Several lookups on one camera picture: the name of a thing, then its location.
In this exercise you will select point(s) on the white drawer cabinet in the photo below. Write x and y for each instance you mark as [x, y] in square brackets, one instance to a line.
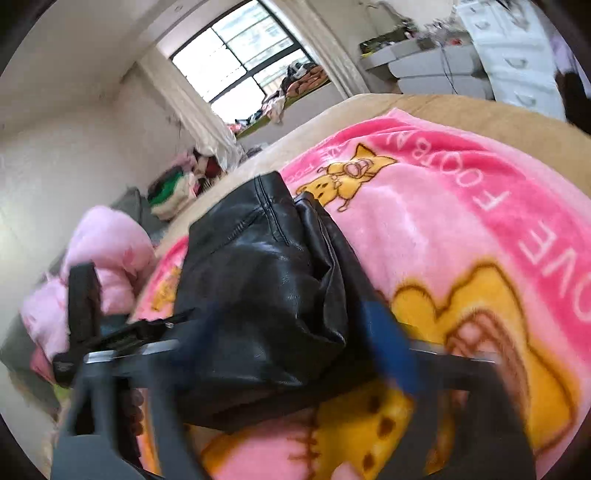
[512, 55]

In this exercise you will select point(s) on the black leather jacket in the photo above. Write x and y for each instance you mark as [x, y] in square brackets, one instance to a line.
[258, 277]

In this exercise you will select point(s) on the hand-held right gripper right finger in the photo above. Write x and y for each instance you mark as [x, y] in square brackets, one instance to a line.
[388, 341]

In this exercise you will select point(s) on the bed with beige sheet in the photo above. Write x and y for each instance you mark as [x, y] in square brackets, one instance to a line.
[461, 108]

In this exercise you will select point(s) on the clothes heap on windowsill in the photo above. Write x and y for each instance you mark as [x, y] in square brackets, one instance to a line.
[300, 83]

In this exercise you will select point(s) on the dark cloth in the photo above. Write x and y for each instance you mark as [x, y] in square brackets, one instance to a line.
[575, 99]

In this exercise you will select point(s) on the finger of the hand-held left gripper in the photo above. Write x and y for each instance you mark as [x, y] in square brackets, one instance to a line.
[161, 327]

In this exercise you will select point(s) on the black-framed window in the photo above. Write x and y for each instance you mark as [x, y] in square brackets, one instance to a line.
[240, 50]

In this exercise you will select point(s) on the pink quilt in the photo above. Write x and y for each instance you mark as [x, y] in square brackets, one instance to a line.
[115, 249]

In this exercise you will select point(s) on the pink printed blanket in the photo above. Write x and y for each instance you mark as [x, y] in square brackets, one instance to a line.
[438, 207]

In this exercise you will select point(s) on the white curtain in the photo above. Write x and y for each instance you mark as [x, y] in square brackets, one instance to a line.
[323, 46]
[194, 110]

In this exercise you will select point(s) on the pile of folded clothes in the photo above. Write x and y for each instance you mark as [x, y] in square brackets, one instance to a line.
[175, 194]

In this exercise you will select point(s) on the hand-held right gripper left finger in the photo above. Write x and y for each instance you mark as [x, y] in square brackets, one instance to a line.
[184, 357]

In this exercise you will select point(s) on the person's right hand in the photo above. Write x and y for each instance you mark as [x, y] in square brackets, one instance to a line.
[351, 473]

